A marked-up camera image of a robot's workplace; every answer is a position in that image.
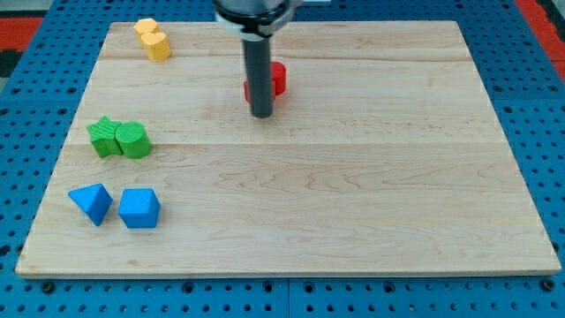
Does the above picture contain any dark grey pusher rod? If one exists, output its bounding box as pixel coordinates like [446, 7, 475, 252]
[242, 39, 274, 118]

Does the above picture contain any red star block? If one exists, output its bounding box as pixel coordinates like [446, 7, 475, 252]
[243, 80, 276, 103]

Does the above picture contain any blue triangle block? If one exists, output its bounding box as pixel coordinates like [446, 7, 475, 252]
[68, 183, 113, 226]

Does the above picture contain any yellow pentagon block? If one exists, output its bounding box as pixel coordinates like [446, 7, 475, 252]
[132, 18, 160, 45]

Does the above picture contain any yellow heart block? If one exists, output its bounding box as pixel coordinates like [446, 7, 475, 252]
[140, 32, 171, 62]

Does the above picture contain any red cylinder block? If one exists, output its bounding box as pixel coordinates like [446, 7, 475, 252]
[270, 61, 287, 96]

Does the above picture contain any wooden board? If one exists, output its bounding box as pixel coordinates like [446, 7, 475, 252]
[16, 20, 561, 279]

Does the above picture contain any green star block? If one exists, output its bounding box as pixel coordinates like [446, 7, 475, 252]
[87, 116, 123, 158]

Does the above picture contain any green cylinder block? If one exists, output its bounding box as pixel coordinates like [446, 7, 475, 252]
[115, 121, 152, 159]

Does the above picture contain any blue cube block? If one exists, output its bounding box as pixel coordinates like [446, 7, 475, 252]
[117, 188, 161, 229]

